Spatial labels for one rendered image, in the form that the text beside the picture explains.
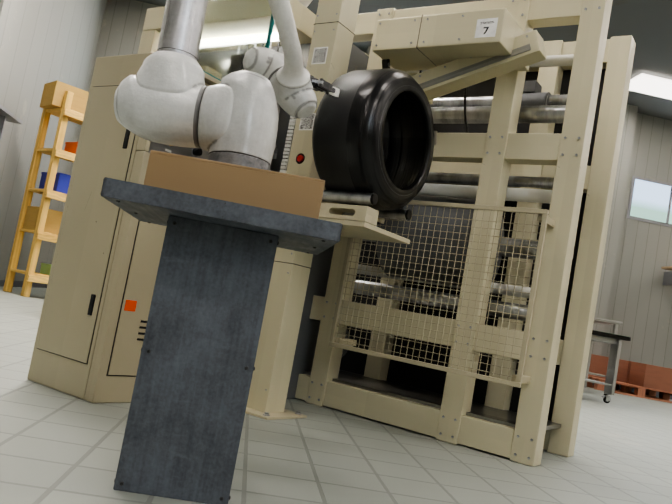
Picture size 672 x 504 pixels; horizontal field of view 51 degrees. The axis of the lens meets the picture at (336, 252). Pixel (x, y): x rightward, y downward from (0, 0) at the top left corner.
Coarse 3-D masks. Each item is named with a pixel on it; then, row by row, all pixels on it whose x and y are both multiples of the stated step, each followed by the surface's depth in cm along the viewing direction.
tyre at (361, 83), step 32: (352, 96) 259; (384, 96) 258; (416, 96) 278; (320, 128) 264; (352, 128) 255; (384, 128) 307; (416, 128) 300; (320, 160) 266; (352, 160) 258; (384, 160) 308; (416, 160) 301; (384, 192) 266; (416, 192) 285
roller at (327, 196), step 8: (328, 192) 271; (336, 192) 269; (344, 192) 267; (352, 192) 266; (360, 192) 264; (328, 200) 272; (336, 200) 269; (344, 200) 267; (352, 200) 265; (360, 200) 262; (368, 200) 260; (376, 200) 262
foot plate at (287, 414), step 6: (246, 408) 282; (252, 414) 274; (258, 414) 273; (264, 414) 273; (270, 414) 278; (276, 414) 280; (282, 414) 283; (288, 414) 286; (294, 414) 289; (300, 414) 290
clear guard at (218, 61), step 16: (208, 0) 268; (224, 0) 275; (240, 0) 282; (256, 0) 290; (208, 16) 269; (224, 16) 276; (240, 16) 283; (256, 16) 291; (272, 16) 299; (208, 32) 270; (224, 32) 277; (240, 32) 284; (256, 32) 292; (208, 48) 271; (224, 48) 278; (240, 48) 285; (208, 64) 272; (224, 64) 279; (240, 64) 286
